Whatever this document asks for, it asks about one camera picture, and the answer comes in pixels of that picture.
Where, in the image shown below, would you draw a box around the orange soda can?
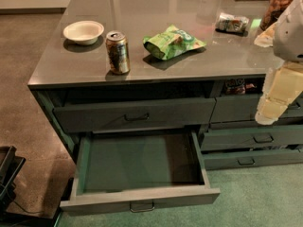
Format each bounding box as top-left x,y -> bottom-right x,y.
106,30 -> 130,75

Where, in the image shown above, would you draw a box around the glass jar of snacks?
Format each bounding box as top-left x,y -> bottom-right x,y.
259,0 -> 293,30

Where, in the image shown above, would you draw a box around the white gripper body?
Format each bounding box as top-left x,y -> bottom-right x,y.
260,61 -> 303,108

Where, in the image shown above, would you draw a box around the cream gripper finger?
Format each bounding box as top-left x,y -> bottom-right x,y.
254,23 -> 276,47
255,97 -> 288,125

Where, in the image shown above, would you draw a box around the black equipment on floor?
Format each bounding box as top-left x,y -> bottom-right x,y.
0,146 -> 26,213

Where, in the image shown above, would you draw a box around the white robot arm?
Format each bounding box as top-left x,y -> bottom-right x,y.
255,0 -> 303,125

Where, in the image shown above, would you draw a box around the green chip bag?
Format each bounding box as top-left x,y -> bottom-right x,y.
143,25 -> 206,61

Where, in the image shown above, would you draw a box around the white paper bowl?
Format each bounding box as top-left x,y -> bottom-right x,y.
63,21 -> 104,45

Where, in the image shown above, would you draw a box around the top left drawer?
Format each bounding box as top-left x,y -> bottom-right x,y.
53,97 -> 215,133

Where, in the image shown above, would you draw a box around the open middle left drawer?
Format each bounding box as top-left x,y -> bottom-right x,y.
61,129 -> 220,215

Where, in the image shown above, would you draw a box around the snack bags in shelf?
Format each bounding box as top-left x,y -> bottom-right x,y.
223,79 -> 263,95

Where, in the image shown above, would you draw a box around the small silver snack packet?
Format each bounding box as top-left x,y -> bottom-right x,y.
215,12 -> 249,34

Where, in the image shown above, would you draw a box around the top right drawer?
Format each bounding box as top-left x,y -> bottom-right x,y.
210,94 -> 303,123

